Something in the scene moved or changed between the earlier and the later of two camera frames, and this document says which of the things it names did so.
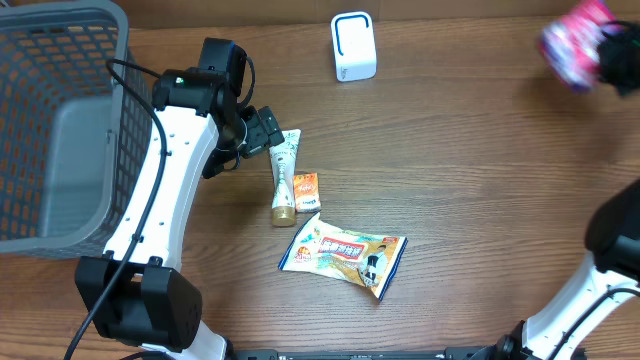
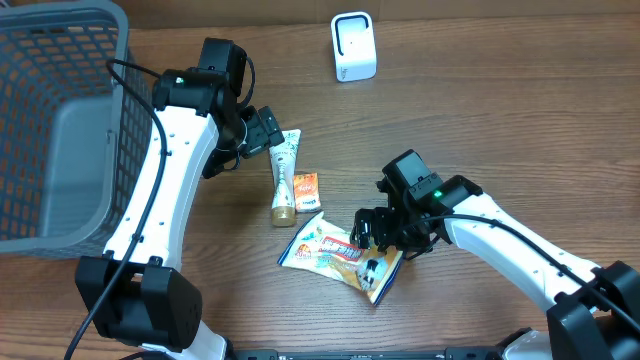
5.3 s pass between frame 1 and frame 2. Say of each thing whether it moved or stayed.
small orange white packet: stayed
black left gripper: stayed
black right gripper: moved
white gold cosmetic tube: stayed
